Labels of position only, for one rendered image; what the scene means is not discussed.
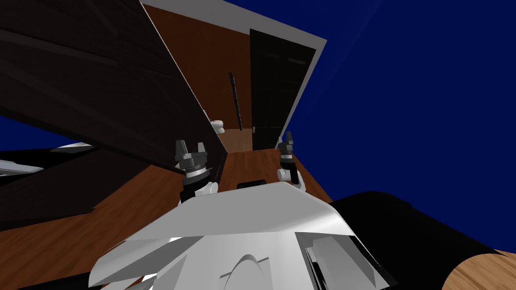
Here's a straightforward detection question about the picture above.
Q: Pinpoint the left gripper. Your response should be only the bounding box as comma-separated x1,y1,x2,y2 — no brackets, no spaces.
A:
175,139,210,171

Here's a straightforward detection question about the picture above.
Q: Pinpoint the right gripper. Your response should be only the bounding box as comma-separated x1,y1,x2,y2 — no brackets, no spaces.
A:
279,130,295,157

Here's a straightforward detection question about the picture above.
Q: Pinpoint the black door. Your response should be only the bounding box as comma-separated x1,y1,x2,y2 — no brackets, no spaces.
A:
249,28,317,151

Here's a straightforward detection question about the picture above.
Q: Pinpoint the dark brown door leaf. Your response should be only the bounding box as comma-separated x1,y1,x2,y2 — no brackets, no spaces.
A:
0,0,229,175

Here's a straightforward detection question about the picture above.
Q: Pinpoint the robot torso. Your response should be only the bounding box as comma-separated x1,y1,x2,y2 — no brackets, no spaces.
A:
88,180,393,290

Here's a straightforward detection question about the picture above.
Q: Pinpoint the long black wall rail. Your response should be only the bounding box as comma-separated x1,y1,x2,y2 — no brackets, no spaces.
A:
228,72,244,131

